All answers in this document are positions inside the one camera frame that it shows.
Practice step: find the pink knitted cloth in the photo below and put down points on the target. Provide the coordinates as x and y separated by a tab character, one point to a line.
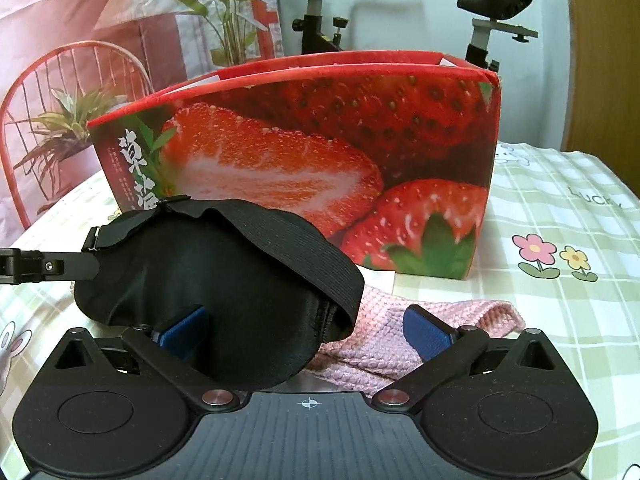
377	353

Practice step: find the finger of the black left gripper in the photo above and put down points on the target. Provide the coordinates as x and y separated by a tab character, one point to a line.
32	266

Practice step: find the checkered floral tablecloth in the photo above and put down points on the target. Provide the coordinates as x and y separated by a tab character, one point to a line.
559	251

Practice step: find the brown wooden door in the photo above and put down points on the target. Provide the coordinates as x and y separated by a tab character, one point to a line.
604	101

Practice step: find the red strawberry cardboard box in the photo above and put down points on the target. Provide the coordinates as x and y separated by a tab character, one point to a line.
389	154

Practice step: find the pink printed backdrop curtain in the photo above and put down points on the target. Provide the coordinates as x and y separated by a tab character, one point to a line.
63	61

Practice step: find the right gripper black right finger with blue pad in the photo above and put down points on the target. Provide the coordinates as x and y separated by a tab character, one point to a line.
447	353

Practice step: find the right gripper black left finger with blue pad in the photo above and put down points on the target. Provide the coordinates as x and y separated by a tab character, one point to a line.
170	351

